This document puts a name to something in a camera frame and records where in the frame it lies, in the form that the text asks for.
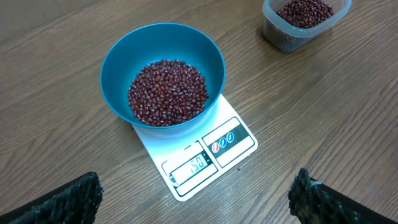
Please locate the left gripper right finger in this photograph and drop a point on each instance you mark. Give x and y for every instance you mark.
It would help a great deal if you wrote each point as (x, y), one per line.
(314, 202)

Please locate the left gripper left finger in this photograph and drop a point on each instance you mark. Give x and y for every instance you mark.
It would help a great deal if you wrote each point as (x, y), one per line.
(75, 202)

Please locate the white kitchen scale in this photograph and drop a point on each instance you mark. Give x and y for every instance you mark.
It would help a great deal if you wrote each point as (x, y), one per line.
(191, 157)

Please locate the red beans in bowl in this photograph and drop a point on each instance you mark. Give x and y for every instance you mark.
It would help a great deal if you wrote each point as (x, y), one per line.
(167, 92)

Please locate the teal metal bowl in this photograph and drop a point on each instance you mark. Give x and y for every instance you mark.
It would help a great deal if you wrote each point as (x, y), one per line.
(151, 43)

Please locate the clear plastic container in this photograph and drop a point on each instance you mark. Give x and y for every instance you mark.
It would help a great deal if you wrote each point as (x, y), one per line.
(288, 38)

